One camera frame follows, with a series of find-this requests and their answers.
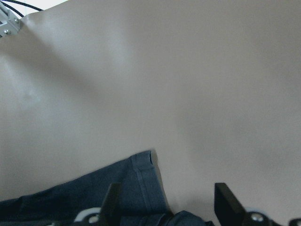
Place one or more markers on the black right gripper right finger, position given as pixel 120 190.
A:
pixel 228 209

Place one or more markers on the black printed t-shirt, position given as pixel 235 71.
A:
pixel 141 200

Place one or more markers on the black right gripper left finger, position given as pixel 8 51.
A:
pixel 109 213

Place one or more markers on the aluminium frame post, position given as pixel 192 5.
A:
pixel 9 23

